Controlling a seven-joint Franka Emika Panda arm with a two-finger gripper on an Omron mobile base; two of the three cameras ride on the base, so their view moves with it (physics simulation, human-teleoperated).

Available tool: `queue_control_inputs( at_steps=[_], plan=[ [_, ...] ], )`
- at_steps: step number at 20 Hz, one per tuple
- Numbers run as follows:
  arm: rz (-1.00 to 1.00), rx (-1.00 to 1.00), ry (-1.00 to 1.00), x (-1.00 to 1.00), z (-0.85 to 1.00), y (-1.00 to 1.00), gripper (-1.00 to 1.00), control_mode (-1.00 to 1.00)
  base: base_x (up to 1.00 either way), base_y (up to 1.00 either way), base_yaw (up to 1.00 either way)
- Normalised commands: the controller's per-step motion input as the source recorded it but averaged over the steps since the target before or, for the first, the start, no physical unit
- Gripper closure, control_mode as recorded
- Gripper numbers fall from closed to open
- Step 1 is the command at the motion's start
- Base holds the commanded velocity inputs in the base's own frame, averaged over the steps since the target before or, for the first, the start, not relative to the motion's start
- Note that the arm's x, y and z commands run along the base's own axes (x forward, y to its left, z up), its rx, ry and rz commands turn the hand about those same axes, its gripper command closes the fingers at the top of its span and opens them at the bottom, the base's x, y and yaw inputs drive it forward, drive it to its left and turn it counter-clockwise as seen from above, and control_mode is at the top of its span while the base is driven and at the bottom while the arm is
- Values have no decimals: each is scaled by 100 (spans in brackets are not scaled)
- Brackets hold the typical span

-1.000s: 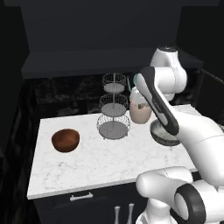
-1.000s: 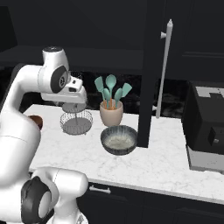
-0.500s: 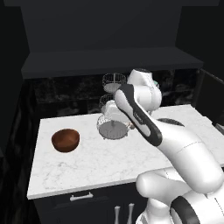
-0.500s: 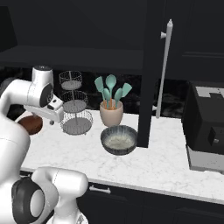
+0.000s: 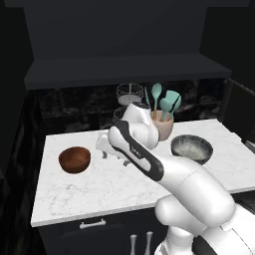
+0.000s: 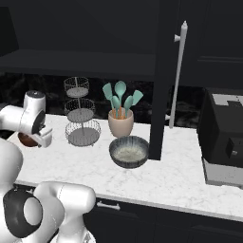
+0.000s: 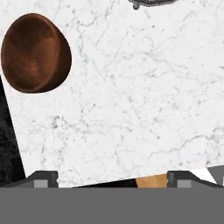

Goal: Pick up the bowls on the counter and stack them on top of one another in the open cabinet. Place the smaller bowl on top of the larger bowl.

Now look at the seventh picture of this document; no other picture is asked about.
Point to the dark grey bowl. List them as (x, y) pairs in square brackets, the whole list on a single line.
[(151, 2)]

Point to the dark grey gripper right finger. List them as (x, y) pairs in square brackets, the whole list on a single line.
[(181, 178)]

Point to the grey cabinet front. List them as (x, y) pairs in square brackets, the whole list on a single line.
[(217, 173)]

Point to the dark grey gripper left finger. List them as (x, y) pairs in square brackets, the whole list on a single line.
[(43, 178)]

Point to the brown wooden bowl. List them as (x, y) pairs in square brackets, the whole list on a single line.
[(33, 54)]

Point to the light wooden cabinet front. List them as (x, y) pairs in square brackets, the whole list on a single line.
[(151, 181)]

